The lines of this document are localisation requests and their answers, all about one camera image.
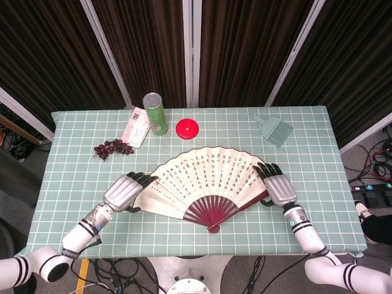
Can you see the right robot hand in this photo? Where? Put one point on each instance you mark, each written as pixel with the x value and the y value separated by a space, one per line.
pixel 280 190

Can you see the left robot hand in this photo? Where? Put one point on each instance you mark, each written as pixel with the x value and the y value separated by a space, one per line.
pixel 122 193

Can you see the paper folding fan red ribs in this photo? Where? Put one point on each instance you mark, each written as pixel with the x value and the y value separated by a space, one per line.
pixel 208 174

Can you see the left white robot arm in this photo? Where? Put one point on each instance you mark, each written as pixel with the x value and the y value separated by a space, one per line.
pixel 76 235

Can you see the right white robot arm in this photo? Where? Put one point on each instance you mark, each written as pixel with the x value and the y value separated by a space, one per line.
pixel 309 239

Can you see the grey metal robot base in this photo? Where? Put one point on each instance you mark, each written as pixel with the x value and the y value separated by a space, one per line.
pixel 190 269

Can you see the green checked tablecloth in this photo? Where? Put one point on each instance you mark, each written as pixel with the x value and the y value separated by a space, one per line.
pixel 92 171

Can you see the dark red grape bunch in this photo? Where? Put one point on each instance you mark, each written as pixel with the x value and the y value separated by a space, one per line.
pixel 113 147

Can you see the teal plastic brush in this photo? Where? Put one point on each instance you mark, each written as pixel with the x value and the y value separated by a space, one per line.
pixel 275 130

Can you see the white pink tissue packet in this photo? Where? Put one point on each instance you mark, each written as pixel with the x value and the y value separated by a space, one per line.
pixel 136 125

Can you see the green chip can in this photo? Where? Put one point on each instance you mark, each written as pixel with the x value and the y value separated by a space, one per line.
pixel 156 119

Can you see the red round disc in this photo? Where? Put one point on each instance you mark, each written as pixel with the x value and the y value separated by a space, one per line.
pixel 182 133

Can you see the black power strip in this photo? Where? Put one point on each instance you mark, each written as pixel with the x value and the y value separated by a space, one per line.
pixel 376 186

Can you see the person leg black trousers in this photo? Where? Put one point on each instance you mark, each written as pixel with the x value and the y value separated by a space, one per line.
pixel 379 226

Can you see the brown wooden pole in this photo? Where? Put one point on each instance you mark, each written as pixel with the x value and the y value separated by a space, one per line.
pixel 18 128

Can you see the dark partition panel white frame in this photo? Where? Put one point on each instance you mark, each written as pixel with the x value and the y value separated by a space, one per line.
pixel 147 46
pixel 245 46
pixel 46 61
pixel 352 61

